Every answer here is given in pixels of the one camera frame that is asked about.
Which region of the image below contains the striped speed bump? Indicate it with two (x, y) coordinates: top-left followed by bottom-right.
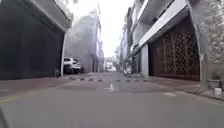
(68, 77), (151, 83)

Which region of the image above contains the white dashed centre line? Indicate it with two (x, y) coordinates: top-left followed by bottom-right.
(103, 83), (116, 93)

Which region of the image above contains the row of buildings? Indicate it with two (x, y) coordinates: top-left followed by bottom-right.
(118, 6), (141, 73)

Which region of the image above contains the tall grey building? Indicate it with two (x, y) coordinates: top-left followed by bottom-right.
(63, 9), (105, 74)

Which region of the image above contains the white car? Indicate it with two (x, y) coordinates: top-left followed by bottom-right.
(63, 56), (82, 75)

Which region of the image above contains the grey asphalt road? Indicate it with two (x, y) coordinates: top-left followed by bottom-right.
(0, 71), (224, 128)

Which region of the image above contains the building with brown lattice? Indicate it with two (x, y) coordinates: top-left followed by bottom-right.
(131, 0), (224, 83)

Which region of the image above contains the dark-fronted building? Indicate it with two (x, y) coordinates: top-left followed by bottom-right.
(0, 0), (74, 81)

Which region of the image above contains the small white container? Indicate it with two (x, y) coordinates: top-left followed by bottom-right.
(213, 87), (223, 97)

